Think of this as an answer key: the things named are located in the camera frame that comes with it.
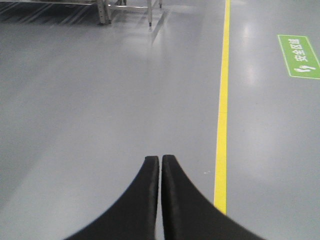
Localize green floor safety sign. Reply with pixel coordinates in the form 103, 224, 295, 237
277, 34, 320, 80

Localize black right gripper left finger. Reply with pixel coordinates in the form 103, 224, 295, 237
68, 156, 160, 240

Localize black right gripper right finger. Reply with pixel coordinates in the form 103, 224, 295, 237
161, 154, 260, 240

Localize steel table legs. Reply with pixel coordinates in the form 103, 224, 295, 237
96, 0, 163, 27

